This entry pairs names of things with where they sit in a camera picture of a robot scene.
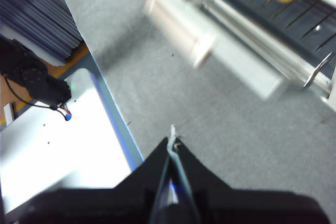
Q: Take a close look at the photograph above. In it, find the thin cable with blue connector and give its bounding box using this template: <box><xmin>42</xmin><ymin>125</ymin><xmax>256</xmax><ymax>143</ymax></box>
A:
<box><xmin>5</xmin><ymin>76</ymin><xmax>73</xmax><ymax>122</ymax></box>

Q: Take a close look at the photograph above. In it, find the dark pleated curtain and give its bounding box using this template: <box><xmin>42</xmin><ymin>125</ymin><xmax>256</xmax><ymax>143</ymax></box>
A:
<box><xmin>0</xmin><ymin>0</ymin><xmax>82</xmax><ymax>63</ymax></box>

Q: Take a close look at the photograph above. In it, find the wire oven rack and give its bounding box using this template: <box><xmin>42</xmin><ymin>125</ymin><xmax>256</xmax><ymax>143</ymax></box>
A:
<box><xmin>217</xmin><ymin>0</ymin><xmax>336</xmax><ymax>54</ymax></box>

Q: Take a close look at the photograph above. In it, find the oven glass door with handle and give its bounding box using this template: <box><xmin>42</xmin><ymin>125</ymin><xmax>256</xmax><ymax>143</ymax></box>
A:
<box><xmin>125</xmin><ymin>0</ymin><xmax>289</xmax><ymax>101</ymax></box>

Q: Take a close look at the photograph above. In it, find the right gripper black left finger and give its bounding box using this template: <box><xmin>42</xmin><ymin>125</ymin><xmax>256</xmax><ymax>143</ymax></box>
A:
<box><xmin>13</xmin><ymin>136</ymin><xmax>172</xmax><ymax>224</ymax></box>

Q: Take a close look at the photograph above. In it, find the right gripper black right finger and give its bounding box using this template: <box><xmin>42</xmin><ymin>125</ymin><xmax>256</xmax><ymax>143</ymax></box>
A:
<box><xmin>172</xmin><ymin>139</ymin><xmax>331</xmax><ymax>224</ymax></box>

